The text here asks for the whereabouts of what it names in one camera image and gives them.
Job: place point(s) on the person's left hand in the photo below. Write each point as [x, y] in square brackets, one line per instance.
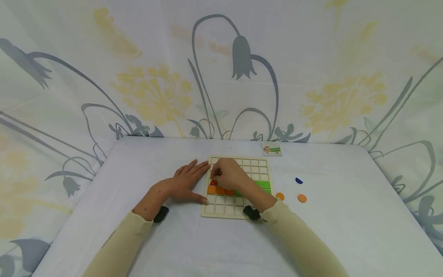
[180, 186]

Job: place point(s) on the person's right hand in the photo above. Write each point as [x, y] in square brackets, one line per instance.
[232, 175]

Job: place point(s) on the person's right fingers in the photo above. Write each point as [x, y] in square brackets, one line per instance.
[217, 173]

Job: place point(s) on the person's left thumb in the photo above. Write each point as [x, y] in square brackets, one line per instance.
[199, 198]

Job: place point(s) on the person's left middle finger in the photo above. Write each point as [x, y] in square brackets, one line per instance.
[198, 168]

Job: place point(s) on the person's left little finger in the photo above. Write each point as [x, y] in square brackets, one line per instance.
[179, 171]

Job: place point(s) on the person's left index finger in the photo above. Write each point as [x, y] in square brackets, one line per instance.
[202, 172]

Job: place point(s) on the person's left ring finger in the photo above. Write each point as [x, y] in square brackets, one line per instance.
[189, 165]

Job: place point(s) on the red puzzle piece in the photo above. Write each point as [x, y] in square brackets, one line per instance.
[213, 182]

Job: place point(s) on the person's left forearm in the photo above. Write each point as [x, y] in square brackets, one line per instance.
[121, 238]

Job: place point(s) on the person's right forearm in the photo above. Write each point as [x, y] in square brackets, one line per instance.
[297, 238]

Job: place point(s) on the wooden grid board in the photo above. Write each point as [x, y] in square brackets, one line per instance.
[225, 206]

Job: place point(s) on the black wrist band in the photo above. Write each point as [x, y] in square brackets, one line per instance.
[161, 214]
[251, 212]

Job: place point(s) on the pattern picture card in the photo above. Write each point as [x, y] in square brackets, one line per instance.
[271, 149]

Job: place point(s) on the orange round disc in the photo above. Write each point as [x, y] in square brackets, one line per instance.
[302, 198]
[280, 196]

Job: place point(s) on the blue half-round piece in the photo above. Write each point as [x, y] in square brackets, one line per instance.
[299, 180]

